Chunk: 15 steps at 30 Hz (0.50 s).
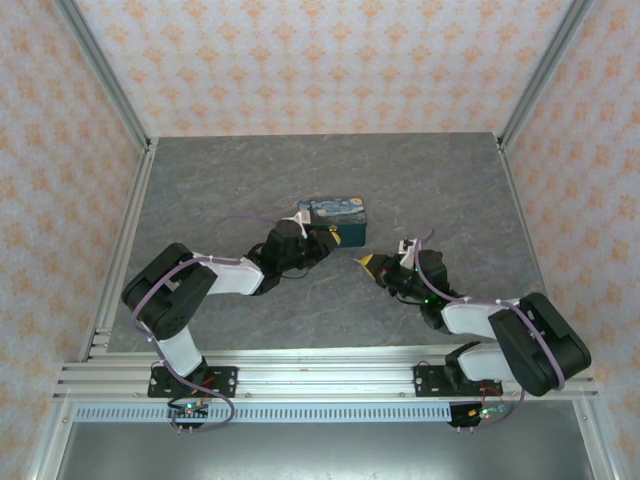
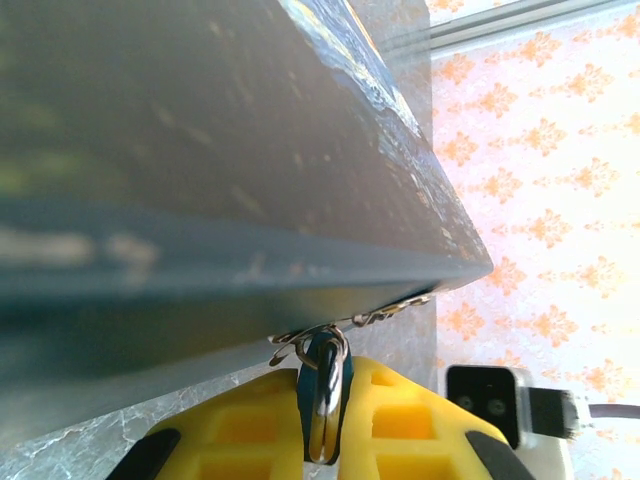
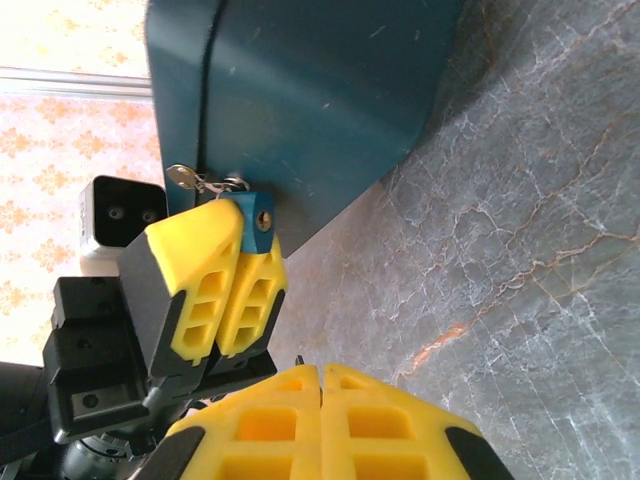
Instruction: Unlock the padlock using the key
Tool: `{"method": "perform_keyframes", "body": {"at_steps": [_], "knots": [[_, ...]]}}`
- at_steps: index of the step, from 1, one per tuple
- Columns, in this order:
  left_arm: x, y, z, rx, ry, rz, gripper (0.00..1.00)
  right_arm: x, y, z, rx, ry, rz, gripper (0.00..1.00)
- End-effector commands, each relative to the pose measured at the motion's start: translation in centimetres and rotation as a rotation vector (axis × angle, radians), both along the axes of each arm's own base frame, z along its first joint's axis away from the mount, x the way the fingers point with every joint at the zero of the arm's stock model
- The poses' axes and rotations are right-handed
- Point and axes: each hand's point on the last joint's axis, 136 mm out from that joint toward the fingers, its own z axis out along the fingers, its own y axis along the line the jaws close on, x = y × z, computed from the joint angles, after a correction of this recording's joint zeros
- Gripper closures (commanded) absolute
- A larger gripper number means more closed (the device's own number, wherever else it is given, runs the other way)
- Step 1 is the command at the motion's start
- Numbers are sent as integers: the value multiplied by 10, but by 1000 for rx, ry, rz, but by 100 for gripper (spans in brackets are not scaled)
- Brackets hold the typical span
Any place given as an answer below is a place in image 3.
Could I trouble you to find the silver keys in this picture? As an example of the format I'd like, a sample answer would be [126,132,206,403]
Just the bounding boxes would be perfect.
[167,163,251,200]

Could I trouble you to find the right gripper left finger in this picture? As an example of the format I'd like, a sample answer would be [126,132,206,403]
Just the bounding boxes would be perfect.
[143,363,322,480]

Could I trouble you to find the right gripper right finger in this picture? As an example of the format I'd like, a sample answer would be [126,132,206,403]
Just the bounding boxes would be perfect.
[322,363,512,480]

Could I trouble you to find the blue starry night tin box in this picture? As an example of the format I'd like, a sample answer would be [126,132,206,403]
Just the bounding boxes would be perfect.
[143,0,494,274]

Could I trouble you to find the small blue padlock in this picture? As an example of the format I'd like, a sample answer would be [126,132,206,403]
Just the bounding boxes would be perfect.
[231,189,277,257]

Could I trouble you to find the aluminium frame corner post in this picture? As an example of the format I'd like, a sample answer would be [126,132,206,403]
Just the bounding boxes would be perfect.
[0,64,152,102]

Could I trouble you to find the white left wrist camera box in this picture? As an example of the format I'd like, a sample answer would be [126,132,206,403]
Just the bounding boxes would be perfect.
[77,174,169,276]

